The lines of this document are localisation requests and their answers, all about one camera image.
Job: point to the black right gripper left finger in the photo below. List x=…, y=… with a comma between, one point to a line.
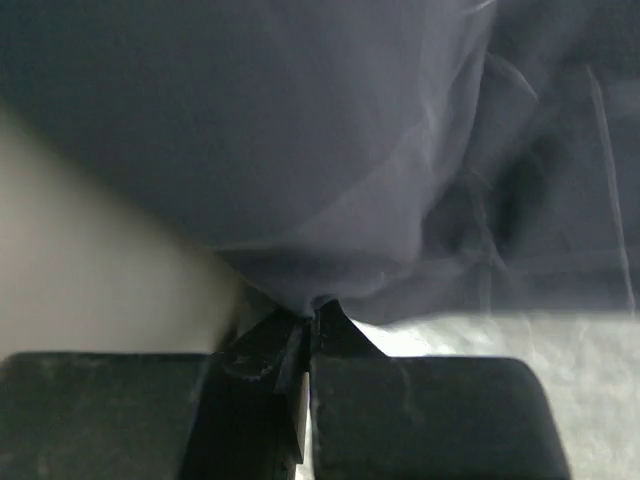
x=234, y=414

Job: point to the dark grey checked pillowcase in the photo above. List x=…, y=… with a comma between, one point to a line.
x=404, y=158

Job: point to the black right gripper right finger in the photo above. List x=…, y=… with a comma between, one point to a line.
x=374, y=416

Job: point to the cream white pillow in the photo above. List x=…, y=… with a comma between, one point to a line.
x=83, y=271

